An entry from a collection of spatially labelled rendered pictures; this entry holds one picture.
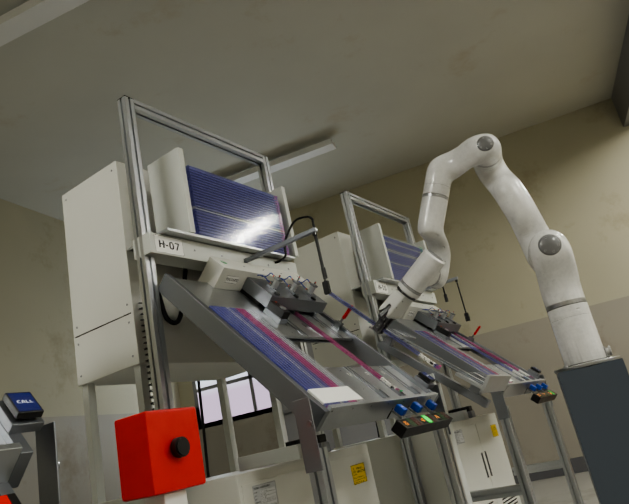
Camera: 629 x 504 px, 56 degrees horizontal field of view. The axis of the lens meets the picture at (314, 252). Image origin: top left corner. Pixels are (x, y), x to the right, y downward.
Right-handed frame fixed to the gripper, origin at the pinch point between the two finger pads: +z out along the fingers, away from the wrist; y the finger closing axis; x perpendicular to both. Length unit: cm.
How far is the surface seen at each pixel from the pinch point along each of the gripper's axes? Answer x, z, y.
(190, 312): -25, 19, 60
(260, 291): -30.8, 12.3, 28.0
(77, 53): -260, 14, -4
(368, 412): 28.5, 8.2, 36.5
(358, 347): -5.3, 14.2, -8.0
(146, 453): 22, 18, 104
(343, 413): 28, 7, 51
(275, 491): 25, 42, 46
